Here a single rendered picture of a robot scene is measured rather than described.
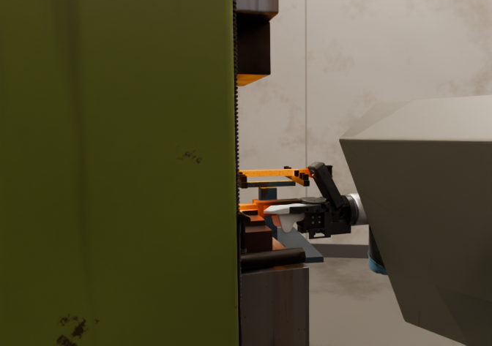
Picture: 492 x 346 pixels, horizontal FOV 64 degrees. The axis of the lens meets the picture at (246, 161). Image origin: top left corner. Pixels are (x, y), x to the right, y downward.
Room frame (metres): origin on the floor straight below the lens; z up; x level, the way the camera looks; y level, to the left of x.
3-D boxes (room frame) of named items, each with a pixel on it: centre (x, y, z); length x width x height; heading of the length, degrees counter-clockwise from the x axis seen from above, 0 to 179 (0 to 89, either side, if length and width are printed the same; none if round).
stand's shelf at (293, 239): (1.46, -0.08, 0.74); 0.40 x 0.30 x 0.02; 7
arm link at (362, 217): (0.92, -0.26, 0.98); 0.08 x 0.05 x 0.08; 14
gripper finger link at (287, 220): (0.85, -0.08, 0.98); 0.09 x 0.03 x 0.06; 113
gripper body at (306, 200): (0.90, -0.18, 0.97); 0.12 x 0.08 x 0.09; 104
